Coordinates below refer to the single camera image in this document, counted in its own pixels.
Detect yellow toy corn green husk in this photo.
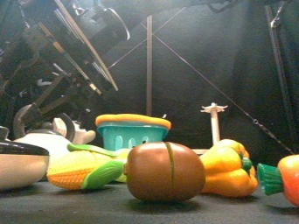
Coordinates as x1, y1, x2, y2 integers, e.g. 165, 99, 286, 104
46, 142, 128, 192

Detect dark vertical frame bar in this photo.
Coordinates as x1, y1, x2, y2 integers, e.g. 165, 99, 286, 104
265, 3, 298, 152

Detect yellow toy bell pepper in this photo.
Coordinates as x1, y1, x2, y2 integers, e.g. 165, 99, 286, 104
201, 138, 259, 199

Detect thin metal frame pole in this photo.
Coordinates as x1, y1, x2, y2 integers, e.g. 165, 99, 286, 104
145, 15, 155, 117

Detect cream toy pot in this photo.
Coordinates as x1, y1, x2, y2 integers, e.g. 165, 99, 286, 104
0, 153, 52, 193

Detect black pot lid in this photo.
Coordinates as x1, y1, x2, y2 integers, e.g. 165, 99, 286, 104
0, 125, 51, 157

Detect white toy figure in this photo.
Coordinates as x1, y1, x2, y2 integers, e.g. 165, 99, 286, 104
51, 117, 98, 145

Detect brown round sliceable toy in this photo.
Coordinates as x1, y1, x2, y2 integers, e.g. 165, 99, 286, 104
124, 141, 207, 203

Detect white kettle black handle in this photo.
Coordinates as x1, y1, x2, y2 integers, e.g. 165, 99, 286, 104
14, 103, 78, 165

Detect white toy stand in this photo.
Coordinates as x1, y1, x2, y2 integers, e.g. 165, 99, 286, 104
190, 101, 230, 156

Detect teal basket orange rim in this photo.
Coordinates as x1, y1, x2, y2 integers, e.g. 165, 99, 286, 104
95, 113, 174, 151

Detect orange toy vegetable green stem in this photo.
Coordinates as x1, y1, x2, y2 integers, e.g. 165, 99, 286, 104
255, 154, 299, 208

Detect thin diagonal cord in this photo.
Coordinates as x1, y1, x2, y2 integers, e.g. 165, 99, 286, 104
154, 34, 295, 155

